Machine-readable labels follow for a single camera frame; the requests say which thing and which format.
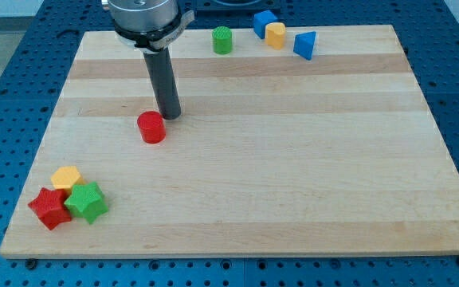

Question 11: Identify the blue triangle block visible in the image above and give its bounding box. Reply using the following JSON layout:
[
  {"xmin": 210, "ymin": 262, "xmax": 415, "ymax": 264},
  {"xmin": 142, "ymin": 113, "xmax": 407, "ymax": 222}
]
[{"xmin": 293, "ymin": 31, "xmax": 317, "ymax": 61}]

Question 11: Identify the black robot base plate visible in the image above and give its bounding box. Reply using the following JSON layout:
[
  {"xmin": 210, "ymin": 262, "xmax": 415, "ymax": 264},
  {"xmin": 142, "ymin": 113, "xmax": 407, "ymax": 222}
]
[{"xmin": 194, "ymin": 0, "xmax": 281, "ymax": 11}]

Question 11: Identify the blue cube block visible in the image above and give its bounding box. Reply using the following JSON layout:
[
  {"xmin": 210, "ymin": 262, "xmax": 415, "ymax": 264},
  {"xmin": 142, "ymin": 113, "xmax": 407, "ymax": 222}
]
[{"xmin": 253, "ymin": 10, "xmax": 278, "ymax": 39}]

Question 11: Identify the yellow heart block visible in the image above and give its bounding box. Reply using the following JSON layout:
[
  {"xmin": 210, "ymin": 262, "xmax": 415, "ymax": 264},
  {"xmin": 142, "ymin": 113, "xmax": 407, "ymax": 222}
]
[{"xmin": 265, "ymin": 22, "xmax": 286, "ymax": 49}]

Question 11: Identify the yellow hexagon block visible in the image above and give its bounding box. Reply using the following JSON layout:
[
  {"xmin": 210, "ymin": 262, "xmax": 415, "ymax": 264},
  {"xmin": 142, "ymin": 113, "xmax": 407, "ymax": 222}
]
[{"xmin": 50, "ymin": 166, "xmax": 86, "ymax": 195}]

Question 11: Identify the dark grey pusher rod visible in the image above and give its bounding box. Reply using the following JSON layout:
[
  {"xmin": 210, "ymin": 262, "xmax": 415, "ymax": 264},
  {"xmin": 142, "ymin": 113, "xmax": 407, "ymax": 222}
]
[{"xmin": 143, "ymin": 48, "xmax": 182, "ymax": 120}]

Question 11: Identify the green star block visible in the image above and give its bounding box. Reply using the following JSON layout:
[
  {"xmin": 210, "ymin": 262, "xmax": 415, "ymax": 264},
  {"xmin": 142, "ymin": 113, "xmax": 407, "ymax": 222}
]
[{"xmin": 64, "ymin": 182, "xmax": 108, "ymax": 224}]

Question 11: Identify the light wooden board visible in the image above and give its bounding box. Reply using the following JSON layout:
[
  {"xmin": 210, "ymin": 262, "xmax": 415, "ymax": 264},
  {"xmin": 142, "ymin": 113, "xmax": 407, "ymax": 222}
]
[{"xmin": 0, "ymin": 25, "xmax": 459, "ymax": 259}]

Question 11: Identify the green cylinder block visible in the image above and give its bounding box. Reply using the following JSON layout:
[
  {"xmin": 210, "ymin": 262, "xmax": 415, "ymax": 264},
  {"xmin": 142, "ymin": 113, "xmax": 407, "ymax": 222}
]
[{"xmin": 212, "ymin": 26, "xmax": 233, "ymax": 55}]

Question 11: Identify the red cylinder block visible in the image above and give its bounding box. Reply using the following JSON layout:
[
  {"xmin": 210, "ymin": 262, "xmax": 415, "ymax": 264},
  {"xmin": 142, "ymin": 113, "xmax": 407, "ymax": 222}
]
[{"xmin": 137, "ymin": 111, "xmax": 166, "ymax": 144}]

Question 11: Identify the red star block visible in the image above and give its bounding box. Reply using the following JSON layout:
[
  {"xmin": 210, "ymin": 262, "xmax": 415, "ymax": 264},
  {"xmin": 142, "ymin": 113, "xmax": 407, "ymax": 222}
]
[{"xmin": 28, "ymin": 187, "xmax": 72, "ymax": 230}]

